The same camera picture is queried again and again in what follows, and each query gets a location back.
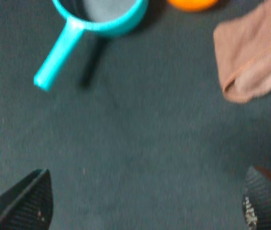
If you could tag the orange fruit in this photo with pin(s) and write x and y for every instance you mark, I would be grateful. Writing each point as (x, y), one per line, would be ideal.
(192, 5)

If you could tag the black table cloth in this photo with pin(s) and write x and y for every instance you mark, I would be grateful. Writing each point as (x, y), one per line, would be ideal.
(135, 131)

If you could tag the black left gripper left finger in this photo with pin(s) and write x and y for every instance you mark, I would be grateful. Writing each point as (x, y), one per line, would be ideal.
(28, 205)

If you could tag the brown crumpled cloth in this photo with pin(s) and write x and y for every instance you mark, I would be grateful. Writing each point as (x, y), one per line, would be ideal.
(243, 54)

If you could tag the teal saucepan with handle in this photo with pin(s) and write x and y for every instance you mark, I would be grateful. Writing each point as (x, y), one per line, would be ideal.
(105, 17)

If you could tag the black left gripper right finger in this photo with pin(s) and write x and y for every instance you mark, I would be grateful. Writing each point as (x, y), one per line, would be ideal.
(256, 198)

